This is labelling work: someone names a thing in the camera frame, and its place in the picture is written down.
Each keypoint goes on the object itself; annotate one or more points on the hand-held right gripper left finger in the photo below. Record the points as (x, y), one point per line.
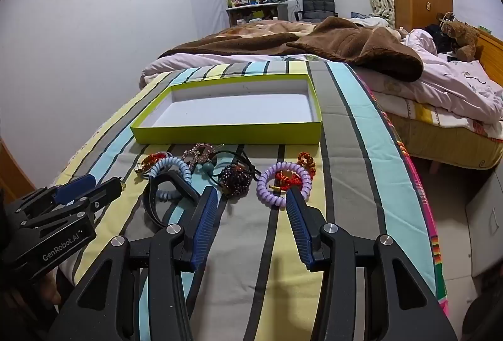
(204, 223)

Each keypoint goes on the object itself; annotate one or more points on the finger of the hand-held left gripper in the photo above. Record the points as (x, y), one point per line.
(74, 185)
(104, 189)

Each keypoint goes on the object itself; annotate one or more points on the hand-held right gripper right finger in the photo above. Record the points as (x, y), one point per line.
(300, 231)

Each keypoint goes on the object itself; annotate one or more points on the black wristband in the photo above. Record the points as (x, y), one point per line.
(184, 187)

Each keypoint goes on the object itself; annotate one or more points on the green cardboard box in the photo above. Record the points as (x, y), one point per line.
(235, 105)

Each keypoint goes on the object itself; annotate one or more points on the person's left forearm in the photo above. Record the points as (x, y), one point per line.
(19, 313)

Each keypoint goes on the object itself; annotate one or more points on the person's left hand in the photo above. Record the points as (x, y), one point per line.
(50, 288)

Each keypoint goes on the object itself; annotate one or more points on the wooden door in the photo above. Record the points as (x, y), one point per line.
(11, 172)

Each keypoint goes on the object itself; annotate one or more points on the rhinestone hair clip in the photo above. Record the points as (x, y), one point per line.
(196, 156)

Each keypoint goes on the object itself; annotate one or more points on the striped bed sheet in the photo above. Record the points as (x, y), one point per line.
(353, 128)

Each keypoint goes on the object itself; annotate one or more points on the yellow mattress cover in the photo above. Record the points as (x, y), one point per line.
(432, 144)

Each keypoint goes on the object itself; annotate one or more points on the white cabinet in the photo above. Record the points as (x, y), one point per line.
(487, 223)

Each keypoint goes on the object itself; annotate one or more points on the brown fleece blanket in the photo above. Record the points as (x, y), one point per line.
(353, 42)

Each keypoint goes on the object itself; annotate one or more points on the tan patterned blanket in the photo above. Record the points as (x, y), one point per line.
(267, 28)

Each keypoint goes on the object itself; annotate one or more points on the grey desk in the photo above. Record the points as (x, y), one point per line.
(243, 14)

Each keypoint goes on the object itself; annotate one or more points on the pale pink duvet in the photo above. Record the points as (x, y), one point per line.
(452, 81)

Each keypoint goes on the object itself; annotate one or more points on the dark padded chair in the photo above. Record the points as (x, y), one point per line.
(318, 3)

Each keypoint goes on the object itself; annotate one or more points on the black bag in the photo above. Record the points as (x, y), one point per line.
(436, 36)

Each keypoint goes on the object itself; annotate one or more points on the brown teddy bear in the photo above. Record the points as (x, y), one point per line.
(461, 36)

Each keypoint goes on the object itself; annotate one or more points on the wooden headboard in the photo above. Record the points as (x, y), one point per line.
(491, 54)

